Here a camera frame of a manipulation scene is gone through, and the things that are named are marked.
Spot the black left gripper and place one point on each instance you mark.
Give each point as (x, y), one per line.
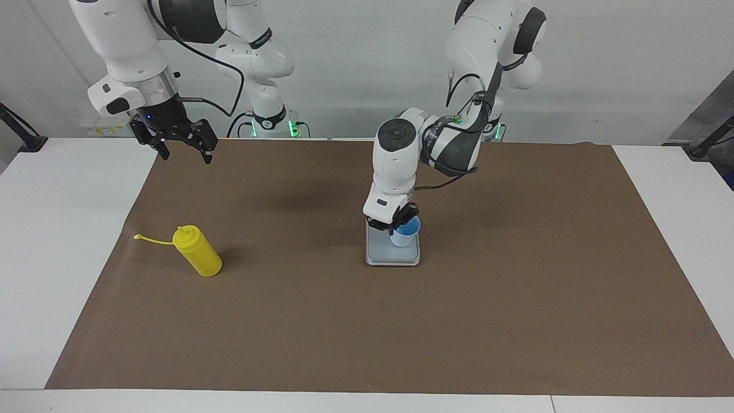
(398, 219)

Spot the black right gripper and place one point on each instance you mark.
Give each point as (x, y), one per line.
(159, 113)

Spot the light blue plastic cup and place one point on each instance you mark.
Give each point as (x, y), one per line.
(404, 236)

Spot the yellow squeeze bottle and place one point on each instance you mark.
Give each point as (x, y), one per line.
(198, 255)

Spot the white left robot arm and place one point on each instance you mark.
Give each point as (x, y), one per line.
(395, 166)

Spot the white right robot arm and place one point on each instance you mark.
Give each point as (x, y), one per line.
(126, 40)

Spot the silver digital kitchen scale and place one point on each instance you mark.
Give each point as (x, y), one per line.
(381, 253)

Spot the brown paper table mat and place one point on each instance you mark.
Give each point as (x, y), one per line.
(344, 327)

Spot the white wall power strip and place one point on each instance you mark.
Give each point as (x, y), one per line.
(97, 127)

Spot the black clamp mount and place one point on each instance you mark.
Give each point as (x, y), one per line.
(702, 150)
(31, 142)

